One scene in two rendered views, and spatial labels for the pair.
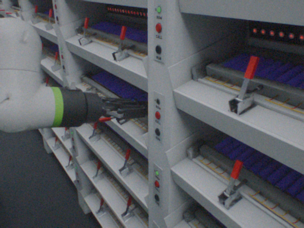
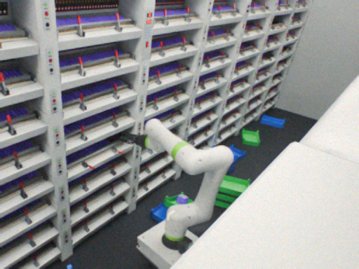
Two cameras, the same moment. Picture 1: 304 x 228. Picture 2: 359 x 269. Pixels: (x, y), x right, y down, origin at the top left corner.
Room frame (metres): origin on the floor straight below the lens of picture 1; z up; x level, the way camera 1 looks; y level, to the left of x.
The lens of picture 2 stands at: (1.24, 1.80, 1.75)
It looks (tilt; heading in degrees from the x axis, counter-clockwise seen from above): 34 degrees down; 253
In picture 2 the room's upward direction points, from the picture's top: 4 degrees clockwise
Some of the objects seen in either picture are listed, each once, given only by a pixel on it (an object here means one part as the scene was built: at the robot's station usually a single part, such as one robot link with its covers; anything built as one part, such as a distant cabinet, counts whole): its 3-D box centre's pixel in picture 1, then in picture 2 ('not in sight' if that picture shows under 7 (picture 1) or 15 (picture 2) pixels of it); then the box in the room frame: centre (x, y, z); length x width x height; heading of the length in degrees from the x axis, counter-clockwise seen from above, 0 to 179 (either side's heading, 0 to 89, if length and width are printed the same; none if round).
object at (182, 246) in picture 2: not in sight; (181, 242); (0.54, 0.73, 0.41); 0.26 x 0.15 x 0.06; 121
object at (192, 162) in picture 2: not in sight; (190, 160); (0.57, 0.68, 0.97); 0.18 x 0.13 x 0.12; 98
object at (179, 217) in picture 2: not in sight; (178, 221); (0.56, 0.67, 0.53); 0.16 x 0.13 x 0.19; 8
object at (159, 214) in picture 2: not in sight; (171, 216); (0.31, 0.15, 0.04); 0.30 x 0.20 x 0.08; 123
